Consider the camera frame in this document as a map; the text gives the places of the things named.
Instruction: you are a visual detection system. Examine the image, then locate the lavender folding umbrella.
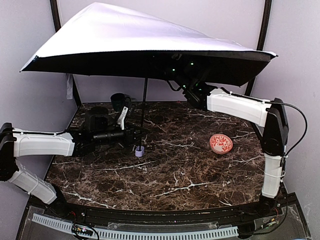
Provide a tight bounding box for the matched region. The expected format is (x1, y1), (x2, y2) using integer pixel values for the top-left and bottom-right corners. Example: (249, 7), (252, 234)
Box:
(19, 1), (279, 158)

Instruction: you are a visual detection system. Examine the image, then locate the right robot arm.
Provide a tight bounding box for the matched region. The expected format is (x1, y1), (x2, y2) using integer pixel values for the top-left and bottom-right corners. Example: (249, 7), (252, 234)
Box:
(163, 60), (289, 216)

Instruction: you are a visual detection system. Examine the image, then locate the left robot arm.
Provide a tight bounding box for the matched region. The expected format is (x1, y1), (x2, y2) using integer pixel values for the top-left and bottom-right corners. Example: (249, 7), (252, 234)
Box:
(0, 106), (148, 217)

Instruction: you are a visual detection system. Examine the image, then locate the dark green mug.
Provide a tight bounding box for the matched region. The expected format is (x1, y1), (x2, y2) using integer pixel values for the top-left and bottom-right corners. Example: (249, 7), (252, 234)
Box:
(110, 92), (131, 112)

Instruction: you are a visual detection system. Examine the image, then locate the red patterned ceramic bowl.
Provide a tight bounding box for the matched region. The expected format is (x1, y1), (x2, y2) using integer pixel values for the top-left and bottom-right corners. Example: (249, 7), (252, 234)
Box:
(209, 133), (233, 155)

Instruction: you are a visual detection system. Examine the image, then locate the small circuit board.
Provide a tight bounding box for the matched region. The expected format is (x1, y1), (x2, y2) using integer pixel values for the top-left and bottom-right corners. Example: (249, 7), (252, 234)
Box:
(71, 224), (94, 237)

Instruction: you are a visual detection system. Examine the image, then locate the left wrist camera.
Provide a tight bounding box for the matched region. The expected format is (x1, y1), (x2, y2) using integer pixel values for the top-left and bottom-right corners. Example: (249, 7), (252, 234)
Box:
(116, 96), (135, 130)

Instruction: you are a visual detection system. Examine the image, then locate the black front rail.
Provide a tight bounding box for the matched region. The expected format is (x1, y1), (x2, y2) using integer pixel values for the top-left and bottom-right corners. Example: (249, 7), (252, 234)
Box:
(65, 203), (261, 225)

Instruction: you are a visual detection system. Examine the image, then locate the grey slotted cable duct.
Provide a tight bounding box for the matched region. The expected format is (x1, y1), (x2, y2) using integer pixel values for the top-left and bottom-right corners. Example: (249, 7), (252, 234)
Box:
(31, 213), (239, 240)

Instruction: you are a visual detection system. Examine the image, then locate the left black frame post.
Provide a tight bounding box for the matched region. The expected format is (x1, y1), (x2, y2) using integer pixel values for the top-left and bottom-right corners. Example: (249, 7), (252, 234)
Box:
(49, 0), (82, 107)

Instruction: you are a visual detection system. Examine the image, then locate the black frame post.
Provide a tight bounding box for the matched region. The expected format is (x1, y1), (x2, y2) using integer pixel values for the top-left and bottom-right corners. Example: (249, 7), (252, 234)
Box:
(244, 0), (272, 96)
(49, 0), (82, 107)

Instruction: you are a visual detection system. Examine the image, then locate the right black frame post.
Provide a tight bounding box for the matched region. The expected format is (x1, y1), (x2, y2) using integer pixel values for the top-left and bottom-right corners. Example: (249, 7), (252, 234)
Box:
(244, 0), (272, 96)

